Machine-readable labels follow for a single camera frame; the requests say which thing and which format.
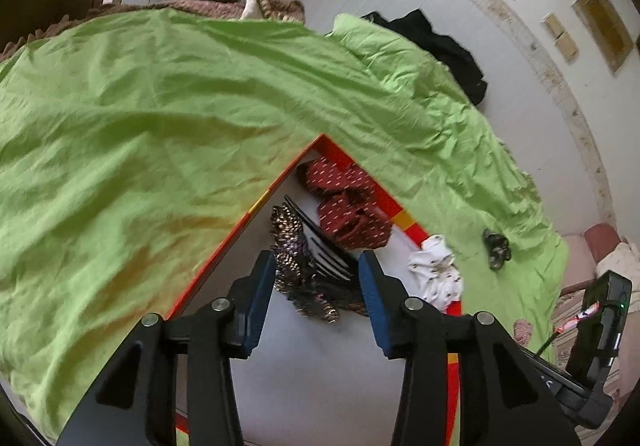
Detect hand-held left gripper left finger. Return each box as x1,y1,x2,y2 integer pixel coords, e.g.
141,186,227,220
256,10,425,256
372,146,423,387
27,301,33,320
55,250,278,446

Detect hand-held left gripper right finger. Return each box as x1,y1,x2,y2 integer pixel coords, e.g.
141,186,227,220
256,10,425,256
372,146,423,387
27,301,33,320
357,250,583,446

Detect dark sheer scrunchie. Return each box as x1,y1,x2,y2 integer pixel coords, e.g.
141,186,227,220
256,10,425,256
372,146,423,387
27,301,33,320
270,203,368,324

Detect black scrunchie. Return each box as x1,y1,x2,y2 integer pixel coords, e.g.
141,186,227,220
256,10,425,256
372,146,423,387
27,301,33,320
481,228,513,271

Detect white printed scrunchie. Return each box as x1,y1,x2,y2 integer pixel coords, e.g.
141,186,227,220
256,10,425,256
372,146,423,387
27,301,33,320
407,235,463,311

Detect black hair comb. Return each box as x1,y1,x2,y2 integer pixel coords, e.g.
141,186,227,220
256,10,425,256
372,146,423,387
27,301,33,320
284,195,357,283

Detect pale pink cushion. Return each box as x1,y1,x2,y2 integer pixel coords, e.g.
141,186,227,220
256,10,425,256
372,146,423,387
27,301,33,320
560,233,601,297

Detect white pillow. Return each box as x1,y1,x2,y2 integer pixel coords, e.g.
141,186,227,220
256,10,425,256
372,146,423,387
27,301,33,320
595,241,640,287

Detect red patterned scrunchie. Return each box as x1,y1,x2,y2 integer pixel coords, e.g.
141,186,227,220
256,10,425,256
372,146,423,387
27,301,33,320
297,158,393,249

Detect green bed sheet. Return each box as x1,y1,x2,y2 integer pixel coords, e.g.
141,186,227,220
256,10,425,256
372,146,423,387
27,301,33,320
0,8,571,442

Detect black clothing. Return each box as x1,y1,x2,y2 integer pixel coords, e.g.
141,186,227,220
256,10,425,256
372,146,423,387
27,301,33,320
360,8,488,106

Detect brown knit blanket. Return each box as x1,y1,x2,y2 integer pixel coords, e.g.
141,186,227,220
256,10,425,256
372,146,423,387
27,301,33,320
0,0,306,64

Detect small beige wall plaque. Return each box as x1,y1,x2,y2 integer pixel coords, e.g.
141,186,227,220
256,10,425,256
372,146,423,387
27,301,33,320
555,33,578,61
542,13,566,39

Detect large yellow wall frame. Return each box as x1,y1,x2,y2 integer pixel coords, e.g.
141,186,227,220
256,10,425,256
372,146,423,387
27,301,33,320
572,0,633,74

